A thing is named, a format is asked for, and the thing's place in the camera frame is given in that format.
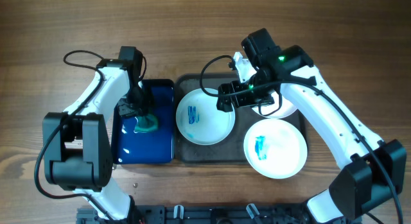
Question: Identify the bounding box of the green yellow sponge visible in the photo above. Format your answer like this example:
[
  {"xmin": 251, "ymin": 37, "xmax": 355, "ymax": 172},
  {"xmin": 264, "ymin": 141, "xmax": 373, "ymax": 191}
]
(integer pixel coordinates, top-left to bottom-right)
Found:
[{"xmin": 134, "ymin": 114, "xmax": 159, "ymax": 133}]

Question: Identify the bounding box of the white plate blue stain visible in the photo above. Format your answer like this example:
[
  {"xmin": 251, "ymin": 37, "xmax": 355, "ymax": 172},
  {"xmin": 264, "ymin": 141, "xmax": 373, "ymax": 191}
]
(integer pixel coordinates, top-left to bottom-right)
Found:
[
  {"xmin": 175, "ymin": 89, "xmax": 236, "ymax": 145},
  {"xmin": 243, "ymin": 119, "xmax": 308, "ymax": 179}
]

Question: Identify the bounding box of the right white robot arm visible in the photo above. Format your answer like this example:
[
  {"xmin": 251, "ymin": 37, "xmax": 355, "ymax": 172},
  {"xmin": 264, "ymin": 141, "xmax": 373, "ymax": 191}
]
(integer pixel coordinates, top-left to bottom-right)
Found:
[{"xmin": 216, "ymin": 44, "xmax": 407, "ymax": 223}]

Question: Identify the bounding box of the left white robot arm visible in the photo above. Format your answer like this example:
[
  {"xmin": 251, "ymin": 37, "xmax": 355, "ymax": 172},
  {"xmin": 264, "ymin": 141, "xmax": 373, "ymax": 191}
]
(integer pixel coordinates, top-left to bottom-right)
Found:
[{"xmin": 34, "ymin": 58, "xmax": 159, "ymax": 223}]

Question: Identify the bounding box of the blue water tray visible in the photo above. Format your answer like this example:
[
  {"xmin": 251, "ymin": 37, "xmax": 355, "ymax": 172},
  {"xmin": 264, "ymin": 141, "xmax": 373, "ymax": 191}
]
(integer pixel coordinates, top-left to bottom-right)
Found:
[{"xmin": 111, "ymin": 79, "xmax": 175, "ymax": 164}]

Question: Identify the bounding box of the dark brown tray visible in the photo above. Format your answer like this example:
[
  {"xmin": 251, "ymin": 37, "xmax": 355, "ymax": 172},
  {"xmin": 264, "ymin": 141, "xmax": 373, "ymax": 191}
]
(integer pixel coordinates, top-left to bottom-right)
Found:
[{"xmin": 175, "ymin": 73, "xmax": 308, "ymax": 164}]

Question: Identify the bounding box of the white plate blue stain front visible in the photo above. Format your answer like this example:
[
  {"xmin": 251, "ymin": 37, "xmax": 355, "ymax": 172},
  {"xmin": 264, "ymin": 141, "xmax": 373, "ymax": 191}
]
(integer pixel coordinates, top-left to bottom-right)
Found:
[{"xmin": 243, "ymin": 119, "xmax": 308, "ymax": 179}]

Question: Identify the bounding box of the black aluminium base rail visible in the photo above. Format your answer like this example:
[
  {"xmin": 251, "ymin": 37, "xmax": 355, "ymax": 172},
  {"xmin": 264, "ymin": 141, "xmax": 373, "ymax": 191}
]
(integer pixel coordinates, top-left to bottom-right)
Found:
[{"xmin": 76, "ymin": 203, "xmax": 363, "ymax": 224}]

